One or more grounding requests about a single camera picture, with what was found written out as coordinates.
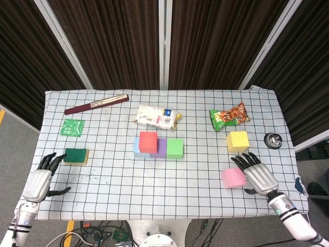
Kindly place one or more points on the purple foam cube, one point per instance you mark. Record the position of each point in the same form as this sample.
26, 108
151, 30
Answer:
162, 149

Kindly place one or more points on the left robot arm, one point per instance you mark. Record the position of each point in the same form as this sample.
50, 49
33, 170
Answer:
24, 221

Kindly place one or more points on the pink foam cube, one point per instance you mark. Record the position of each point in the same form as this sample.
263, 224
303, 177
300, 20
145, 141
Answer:
232, 178

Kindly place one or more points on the dark red folded fan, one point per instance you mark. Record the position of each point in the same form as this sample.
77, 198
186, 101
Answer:
96, 104

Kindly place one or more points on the green sachet packet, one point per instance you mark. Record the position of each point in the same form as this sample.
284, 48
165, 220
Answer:
72, 127

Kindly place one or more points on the green orange snack bag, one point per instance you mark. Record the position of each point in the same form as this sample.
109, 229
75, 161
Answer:
228, 117

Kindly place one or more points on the red foam cube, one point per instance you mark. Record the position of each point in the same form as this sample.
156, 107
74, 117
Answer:
148, 142

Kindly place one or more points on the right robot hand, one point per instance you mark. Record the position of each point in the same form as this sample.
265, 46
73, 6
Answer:
262, 180

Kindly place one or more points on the yellow foam cube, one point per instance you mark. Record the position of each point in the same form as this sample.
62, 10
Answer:
237, 141

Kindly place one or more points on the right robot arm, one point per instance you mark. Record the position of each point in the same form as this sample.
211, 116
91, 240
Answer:
295, 221

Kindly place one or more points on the white biscuit package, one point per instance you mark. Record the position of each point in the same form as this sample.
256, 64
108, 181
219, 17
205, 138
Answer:
156, 117

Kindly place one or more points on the black round metal cap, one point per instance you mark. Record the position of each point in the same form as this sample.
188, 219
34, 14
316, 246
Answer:
273, 140

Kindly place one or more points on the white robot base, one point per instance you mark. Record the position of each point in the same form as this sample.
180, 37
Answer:
159, 231

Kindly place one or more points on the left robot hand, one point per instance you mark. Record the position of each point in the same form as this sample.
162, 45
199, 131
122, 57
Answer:
37, 185

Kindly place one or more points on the grey partition base rail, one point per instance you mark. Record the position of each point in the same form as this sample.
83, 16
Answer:
311, 143
18, 117

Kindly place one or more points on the dark brown partition panel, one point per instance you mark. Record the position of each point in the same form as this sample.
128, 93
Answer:
308, 77
110, 43
213, 43
25, 64

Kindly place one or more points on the light blue foam cube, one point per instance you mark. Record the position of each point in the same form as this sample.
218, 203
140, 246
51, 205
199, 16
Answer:
136, 150

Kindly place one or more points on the white checkered tablecloth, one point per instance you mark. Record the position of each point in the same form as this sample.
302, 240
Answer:
154, 187

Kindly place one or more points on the grey partition post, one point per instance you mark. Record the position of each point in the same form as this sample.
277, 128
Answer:
64, 49
270, 43
164, 43

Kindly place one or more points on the green foam cube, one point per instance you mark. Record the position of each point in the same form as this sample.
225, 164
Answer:
175, 148

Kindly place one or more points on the green circuit board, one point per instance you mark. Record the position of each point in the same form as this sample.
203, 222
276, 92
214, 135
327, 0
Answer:
119, 234

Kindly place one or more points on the green yellow sponge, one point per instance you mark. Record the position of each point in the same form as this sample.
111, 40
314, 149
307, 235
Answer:
75, 155

